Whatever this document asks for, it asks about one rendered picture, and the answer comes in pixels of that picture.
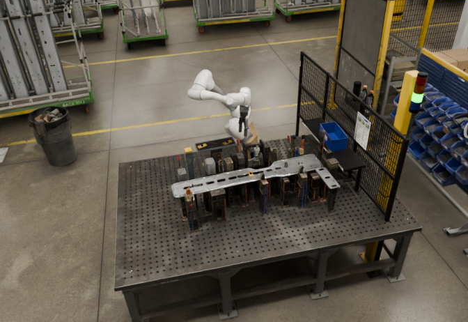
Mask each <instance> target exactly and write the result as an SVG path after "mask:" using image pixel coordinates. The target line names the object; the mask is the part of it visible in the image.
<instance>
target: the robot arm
mask: <svg viewBox="0 0 468 322"><path fill-rule="evenodd" d="M187 95H188V96H189V97H190V98H191V99H194V100H210V99H215V100H218V101H220V102H221V103H222V104H223V105H225V106H226V107H227V108H229V109H230V112H231V114H232V116H233V119H230V120H228V121H227V122H226V124H225V130H226V131H227V133H228V134H229V135H230V136H233V138H235V139H239V141H240V144H241V146H242V143H243V142H245V143H247V142H248V141H249V140H250V138H251V137H253V135H254V134H253V133H252V131H251V129H250V127H249V126H248V119H249V115H250V112H251V107H250V102H251V90H250V89H249V88H247V87H242V88H241V89H240V92H239V93H229V94H228V95H227V94H226V93H224V92H223V91H222V90H221V89H220V88H219V87H218V86H217V85H216V84H215V82H214V81H213V78H212V73H211V72H210V71H209V70H202V71H200V73H199V74H198V75H197V77H196V79H195V81H194V85H193V87H192V88H191V89H190V90H188V93H187Z"/></svg>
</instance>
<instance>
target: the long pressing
mask: <svg viewBox="0 0 468 322"><path fill-rule="evenodd" d="M285 162H287V163H288V167H284V164H285ZM300 165H303V166H304V170H303V172H308V171H313V170H315V169H318V168H322V167H323V164H322V163H321V162H320V161H319V159H318V158H317V157H316V156H315V155H314V154H308V155H302V156H299V157H295V158H288V159H285V160H279V161H275V162H273V163H272V165H271V166H270V167H266V168H262V169H252V168H246V169H239V170H236V171H230V172H226V173H222V174H216V175H212V176H206V177H202V178H197V179H193V180H189V181H183V182H179V183H174V184H173V185H172V186H171V189H172V192H173V196H174V197H175V198H181V197H184V196H185V193H186V190H184V189H183V188H184V187H189V186H191V187H192V184H194V185H199V184H203V185H202V186H199V187H195V186H194V187H192V188H190V190H191V192H193V194H199V193H203V192H209V191H210V190H215V189H219V188H222V187H223V188H225V187H231V186H235V185H241V184H244V183H250V182H254V181H259V180H260V174H261V173H260V174H254V176H253V177H250V176H245V177H241V178H238V176H241V175H245V174H248V171H252V173H254V172H258V171H263V173H264V174H265V179H266V178H272V177H285V176H291V175H295V174H298V171H299V166H300ZM277 167H280V168H281V169H275V168H277ZM268 169H272V171H266V170H268ZM284 170H285V171H284ZM232 177H236V178H235V179H231V180H229V179H228V178H232ZM222 179H225V181H222V182H217V181H218V180H222ZM212 181H214V183H212V184H208V185H206V183H209V182H212Z"/></svg>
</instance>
